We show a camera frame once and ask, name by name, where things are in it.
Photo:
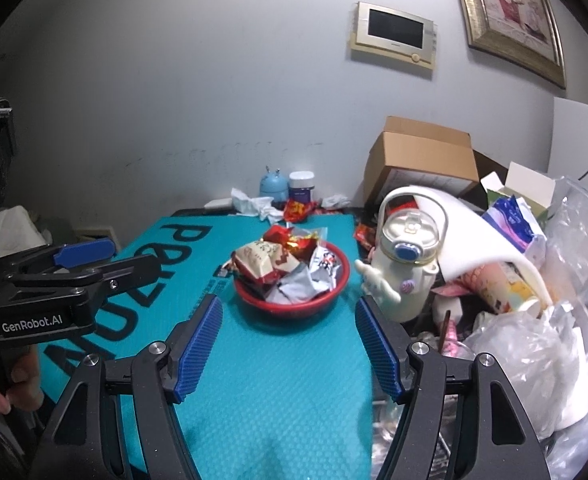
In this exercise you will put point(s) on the purple white tissue pack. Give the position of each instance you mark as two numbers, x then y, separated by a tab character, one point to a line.
511	217

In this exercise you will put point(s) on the red cartoon candy packet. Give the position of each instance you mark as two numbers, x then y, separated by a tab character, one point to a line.
302	247

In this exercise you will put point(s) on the white lid purple jar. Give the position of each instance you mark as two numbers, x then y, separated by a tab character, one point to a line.
301	185

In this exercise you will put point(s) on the framed picture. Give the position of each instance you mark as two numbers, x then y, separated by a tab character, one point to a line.
522	32

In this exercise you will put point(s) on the white quilted jacket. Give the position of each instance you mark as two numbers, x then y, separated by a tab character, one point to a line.
18	232

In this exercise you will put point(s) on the blue deer humidifier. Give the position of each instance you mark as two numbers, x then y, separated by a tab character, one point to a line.
273	184

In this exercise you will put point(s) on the white open carton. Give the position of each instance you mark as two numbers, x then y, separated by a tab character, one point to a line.
537	189

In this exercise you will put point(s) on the white black printed snack packet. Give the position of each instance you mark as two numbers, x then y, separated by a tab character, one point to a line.
323	268

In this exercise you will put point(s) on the small crumpled white wrapper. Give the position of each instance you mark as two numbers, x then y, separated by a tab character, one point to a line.
335	202

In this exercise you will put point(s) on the wall intercom panel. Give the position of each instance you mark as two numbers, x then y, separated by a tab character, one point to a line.
390	33

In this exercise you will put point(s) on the small red candy packet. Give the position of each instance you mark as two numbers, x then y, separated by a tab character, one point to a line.
278	235

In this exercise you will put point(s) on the white snack wrapper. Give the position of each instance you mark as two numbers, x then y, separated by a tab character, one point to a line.
293	288

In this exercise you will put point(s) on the clear plastic bag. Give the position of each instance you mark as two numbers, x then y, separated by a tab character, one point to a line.
318	233

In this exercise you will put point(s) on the teal bubble mat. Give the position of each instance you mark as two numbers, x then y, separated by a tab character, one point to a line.
278	399

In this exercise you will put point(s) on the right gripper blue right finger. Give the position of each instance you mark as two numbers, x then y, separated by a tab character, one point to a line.
386	343

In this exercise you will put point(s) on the red plastic basket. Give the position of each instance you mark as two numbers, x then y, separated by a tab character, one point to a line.
255	297

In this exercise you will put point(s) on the person's left hand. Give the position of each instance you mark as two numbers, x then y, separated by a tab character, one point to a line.
20	384

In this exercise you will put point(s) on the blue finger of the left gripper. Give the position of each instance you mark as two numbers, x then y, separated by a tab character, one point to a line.
81	254
117	277

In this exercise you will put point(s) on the red snack packet by jar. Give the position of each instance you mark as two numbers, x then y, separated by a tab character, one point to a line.
296	212

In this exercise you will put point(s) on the white foam sheet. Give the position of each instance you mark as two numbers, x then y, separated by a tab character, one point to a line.
468	240

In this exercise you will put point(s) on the white cartoon water bottle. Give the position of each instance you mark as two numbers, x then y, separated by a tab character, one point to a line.
411	230

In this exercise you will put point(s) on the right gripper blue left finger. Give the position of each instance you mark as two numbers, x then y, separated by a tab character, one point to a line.
190	344

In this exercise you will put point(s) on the crumpled white tissue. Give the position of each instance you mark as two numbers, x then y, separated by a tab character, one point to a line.
259	207

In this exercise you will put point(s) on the white red plum drink bag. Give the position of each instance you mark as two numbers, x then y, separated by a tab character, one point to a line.
262	264

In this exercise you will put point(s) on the cardboard box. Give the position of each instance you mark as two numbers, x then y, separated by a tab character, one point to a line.
410	152

